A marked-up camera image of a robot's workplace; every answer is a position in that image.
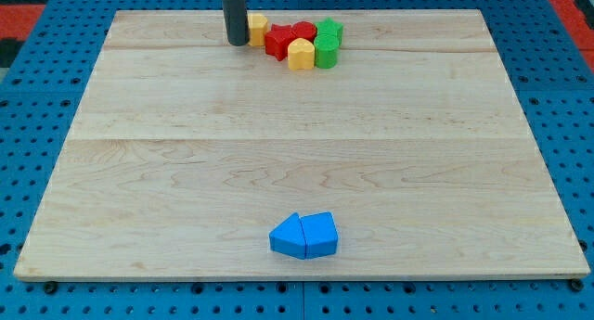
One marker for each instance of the yellow hexagon block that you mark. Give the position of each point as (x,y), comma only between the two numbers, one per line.
(258,28)

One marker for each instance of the red star block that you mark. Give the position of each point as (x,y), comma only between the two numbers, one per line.
(277,41)

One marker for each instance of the green star block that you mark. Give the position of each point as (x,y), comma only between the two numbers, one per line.
(330,27)

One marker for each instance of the blue pentagon block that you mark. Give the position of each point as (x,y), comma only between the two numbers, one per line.
(320,234)

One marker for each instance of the blue triangle block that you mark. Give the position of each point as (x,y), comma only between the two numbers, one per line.
(287,238)

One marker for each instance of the yellow heart block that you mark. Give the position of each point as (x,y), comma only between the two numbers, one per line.
(301,55)

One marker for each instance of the green cylinder block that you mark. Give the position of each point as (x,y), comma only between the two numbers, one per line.
(327,50)

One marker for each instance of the light wooden board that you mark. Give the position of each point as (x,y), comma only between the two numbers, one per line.
(186,152)

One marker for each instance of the red cylinder block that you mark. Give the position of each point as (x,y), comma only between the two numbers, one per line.
(304,30)

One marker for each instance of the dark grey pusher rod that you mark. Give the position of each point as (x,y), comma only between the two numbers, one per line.
(236,21)

